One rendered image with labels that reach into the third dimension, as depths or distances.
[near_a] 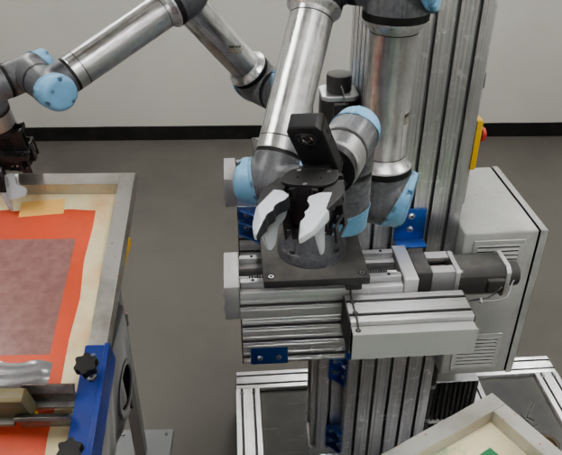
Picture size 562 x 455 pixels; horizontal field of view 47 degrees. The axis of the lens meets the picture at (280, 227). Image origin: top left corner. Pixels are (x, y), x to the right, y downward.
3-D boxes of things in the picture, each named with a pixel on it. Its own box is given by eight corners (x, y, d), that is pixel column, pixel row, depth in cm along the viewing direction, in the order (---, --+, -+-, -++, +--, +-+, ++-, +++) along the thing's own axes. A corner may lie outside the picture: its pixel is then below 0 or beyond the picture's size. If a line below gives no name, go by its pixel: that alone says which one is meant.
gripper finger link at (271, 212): (263, 273, 74) (302, 233, 80) (255, 227, 71) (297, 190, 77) (241, 267, 75) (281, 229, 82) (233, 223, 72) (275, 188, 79)
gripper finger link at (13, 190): (27, 212, 151) (23, 173, 148) (2, 213, 150) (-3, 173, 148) (32, 209, 154) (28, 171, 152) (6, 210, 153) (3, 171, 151)
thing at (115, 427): (110, 402, 192) (91, 308, 173) (140, 401, 192) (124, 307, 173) (72, 549, 153) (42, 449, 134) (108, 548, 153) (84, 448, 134)
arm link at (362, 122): (381, 155, 102) (386, 104, 97) (364, 187, 93) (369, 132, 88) (333, 148, 104) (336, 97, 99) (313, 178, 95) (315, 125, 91)
